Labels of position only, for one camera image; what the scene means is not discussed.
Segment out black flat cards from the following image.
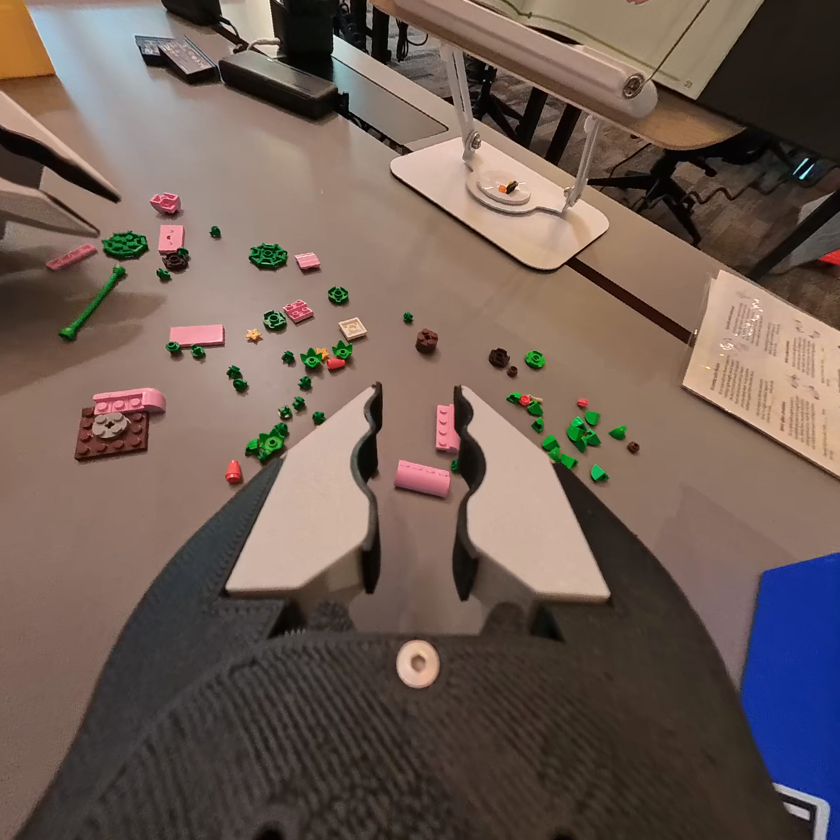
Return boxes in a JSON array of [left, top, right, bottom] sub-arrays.
[[134, 34, 219, 85]]

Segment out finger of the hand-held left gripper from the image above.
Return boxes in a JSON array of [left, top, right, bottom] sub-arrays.
[[0, 157, 101, 240], [0, 92, 122, 203]]

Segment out black chair base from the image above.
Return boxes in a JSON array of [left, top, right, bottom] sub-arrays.
[[591, 147, 729, 247]]

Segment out white book stand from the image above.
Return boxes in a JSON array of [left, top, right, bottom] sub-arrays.
[[371, 0, 660, 271]]

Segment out pile of green slopes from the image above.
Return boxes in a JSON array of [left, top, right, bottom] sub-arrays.
[[505, 392, 630, 483]]

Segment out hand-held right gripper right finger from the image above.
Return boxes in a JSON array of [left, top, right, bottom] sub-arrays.
[[453, 386, 611, 605]]

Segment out yellow plastic bin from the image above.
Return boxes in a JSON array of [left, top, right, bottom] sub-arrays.
[[0, 0, 56, 80]]

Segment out open instruction booklet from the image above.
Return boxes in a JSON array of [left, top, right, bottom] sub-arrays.
[[489, 0, 765, 101]]

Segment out green stick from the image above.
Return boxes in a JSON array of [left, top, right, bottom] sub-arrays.
[[59, 264, 127, 342]]

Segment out pink arched brick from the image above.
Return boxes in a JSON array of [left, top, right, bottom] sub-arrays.
[[394, 459, 452, 498]]

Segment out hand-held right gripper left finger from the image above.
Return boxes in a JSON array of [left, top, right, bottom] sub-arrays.
[[224, 382, 383, 614]]

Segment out brown square plate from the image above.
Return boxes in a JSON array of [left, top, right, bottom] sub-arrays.
[[74, 406, 151, 462]]

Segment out paper in clear sleeve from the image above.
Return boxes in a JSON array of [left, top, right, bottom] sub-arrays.
[[682, 269, 840, 479]]

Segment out black divider panel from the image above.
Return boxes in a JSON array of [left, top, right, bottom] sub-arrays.
[[702, 0, 840, 165]]

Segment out blue plastic bin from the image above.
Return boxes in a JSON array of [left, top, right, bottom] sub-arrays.
[[740, 553, 840, 840]]

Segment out black flat box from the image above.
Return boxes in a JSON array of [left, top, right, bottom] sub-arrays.
[[218, 51, 339, 120]]

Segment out black upright device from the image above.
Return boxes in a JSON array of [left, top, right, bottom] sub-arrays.
[[270, 0, 336, 63]]

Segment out black camera case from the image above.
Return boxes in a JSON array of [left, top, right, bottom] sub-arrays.
[[161, 0, 224, 26]]

